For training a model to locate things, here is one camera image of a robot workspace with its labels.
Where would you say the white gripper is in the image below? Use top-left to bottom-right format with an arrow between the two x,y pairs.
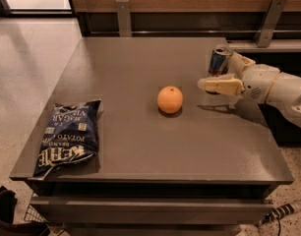
198,52 -> 280,104

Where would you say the red bull can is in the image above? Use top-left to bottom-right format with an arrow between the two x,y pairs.
209,45 -> 233,77

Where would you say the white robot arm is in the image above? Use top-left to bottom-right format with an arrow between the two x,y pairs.
198,52 -> 301,128

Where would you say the blue kettle chip bag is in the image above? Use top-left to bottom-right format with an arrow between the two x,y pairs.
33,99 -> 100,179

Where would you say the orange fruit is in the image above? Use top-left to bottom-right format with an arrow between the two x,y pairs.
157,86 -> 183,114

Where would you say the grey table drawer front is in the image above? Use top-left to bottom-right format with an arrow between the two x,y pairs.
30,197 -> 271,225

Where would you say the dark brown object on floor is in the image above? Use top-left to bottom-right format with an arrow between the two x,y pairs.
0,186 -> 50,236

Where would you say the right metal bracket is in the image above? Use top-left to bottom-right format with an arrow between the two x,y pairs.
254,0 -> 287,48

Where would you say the metal bracket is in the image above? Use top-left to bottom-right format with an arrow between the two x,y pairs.
116,0 -> 132,37
254,0 -> 287,48

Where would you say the left metal bracket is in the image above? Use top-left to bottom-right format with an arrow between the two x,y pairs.
116,0 -> 132,37

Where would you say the wire basket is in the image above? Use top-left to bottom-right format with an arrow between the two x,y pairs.
24,206 -> 46,222

